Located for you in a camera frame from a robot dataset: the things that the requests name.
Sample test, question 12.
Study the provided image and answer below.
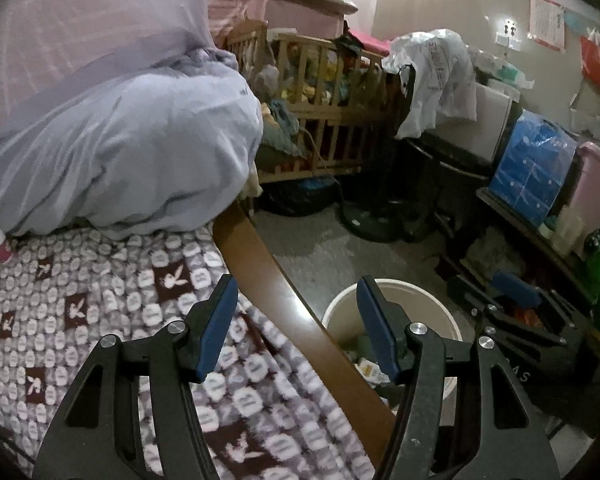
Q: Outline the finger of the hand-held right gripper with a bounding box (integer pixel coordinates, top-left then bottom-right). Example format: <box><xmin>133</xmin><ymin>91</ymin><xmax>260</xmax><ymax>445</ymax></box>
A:
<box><xmin>494</xmin><ymin>270</ymin><xmax>594</xmax><ymax>337</ymax></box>
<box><xmin>449</xmin><ymin>275</ymin><xmax>569</xmax><ymax>349</ymax></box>

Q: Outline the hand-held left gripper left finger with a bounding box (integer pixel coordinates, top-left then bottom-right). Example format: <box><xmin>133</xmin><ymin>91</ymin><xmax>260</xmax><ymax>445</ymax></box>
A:
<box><xmin>32</xmin><ymin>274</ymin><xmax>239</xmax><ymax>480</ymax></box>

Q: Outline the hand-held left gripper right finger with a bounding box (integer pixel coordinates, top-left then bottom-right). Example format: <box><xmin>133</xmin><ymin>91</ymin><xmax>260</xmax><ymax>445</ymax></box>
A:
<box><xmin>356</xmin><ymin>275</ymin><xmax>563</xmax><ymax>480</ymax></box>

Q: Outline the beige trash bin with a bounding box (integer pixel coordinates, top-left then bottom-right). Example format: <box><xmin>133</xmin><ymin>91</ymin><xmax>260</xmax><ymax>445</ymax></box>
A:
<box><xmin>321</xmin><ymin>280</ymin><xmax>463</xmax><ymax>406</ymax></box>

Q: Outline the dark low shelf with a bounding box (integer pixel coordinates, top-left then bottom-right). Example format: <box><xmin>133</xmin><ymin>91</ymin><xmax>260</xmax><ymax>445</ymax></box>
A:
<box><xmin>475</xmin><ymin>187</ymin><xmax>600</xmax><ymax>301</ymax></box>

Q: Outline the black fan base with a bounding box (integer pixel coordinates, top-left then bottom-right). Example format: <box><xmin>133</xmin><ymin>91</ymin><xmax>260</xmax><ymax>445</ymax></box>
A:
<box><xmin>340</xmin><ymin>180</ymin><xmax>406</xmax><ymax>241</ymax></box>

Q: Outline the blue plastic bag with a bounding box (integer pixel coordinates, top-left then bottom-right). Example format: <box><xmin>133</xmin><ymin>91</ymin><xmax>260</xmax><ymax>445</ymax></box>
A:
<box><xmin>490</xmin><ymin>110</ymin><xmax>578</xmax><ymax>221</ymax></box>

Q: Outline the printed blanket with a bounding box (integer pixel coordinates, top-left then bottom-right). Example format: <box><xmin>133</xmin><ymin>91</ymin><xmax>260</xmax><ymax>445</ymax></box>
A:
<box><xmin>0</xmin><ymin>225</ymin><xmax>381</xmax><ymax>480</ymax></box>

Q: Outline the black plastic bag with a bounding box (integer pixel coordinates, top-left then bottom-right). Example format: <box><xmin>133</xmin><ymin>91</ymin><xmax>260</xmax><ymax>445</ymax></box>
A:
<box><xmin>262</xmin><ymin>180</ymin><xmax>341</xmax><ymax>216</ymax></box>

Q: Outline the white board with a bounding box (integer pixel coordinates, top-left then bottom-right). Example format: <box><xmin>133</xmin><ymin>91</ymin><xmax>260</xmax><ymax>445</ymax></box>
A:
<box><xmin>472</xmin><ymin>82</ymin><xmax>513</xmax><ymax>166</ymax></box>

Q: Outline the grey quilt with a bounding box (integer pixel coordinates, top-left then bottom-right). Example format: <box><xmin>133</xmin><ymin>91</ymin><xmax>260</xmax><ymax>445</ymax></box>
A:
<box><xmin>0</xmin><ymin>27</ymin><xmax>263</xmax><ymax>241</ymax></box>

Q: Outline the wooden crib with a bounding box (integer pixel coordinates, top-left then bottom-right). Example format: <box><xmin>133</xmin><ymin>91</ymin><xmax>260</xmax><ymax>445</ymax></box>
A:
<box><xmin>220</xmin><ymin>20</ymin><xmax>406</xmax><ymax>183</ymax></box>

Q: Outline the white plastic bag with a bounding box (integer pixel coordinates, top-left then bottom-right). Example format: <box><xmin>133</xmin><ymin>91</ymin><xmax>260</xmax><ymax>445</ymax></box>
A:
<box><xmin>382</xmin><ymin>30</ymin><xmax>478</xmax><ymax>138</ymax></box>

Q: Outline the red hanging bag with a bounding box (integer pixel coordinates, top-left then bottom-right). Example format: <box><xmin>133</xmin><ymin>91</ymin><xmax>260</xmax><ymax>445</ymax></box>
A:
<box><xmin>580</xmin><ymin>30</ymin><xmax>600</xmax><ymax>88</ymax></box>

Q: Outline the pink storage box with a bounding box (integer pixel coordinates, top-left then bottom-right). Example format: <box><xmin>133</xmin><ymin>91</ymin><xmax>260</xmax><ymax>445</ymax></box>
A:
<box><xmin>262</xmin><ymin>0</ymin><xmax>358</xmax><ymax>41</ymax></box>

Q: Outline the mosquito net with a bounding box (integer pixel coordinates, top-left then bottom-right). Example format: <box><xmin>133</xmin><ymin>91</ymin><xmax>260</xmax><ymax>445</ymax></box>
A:
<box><xmin>0</xmin><ymin>0</ymin><xmax>216</xmax><ymax>161</ymax></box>

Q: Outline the wooden bed rail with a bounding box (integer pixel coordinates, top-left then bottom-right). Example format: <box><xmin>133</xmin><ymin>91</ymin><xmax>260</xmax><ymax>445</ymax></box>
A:
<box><xmin>212</xmin><ymin>200</ymin><xmax>398</xmax><ymax>468</ymax></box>

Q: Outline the wall socket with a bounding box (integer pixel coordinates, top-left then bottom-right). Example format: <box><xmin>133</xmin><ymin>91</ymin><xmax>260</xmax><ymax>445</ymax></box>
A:
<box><xmin>495</xmin><ymin>20</ymin><xmax>523</xmax><ymax>51</ymax></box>

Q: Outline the paper wall notice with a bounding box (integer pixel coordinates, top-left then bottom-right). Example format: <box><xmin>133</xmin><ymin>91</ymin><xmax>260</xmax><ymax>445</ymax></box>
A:
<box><xmin>527</xmin><ymin>0</ymin><xmax>566</xmax><ymax>51</ymax></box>

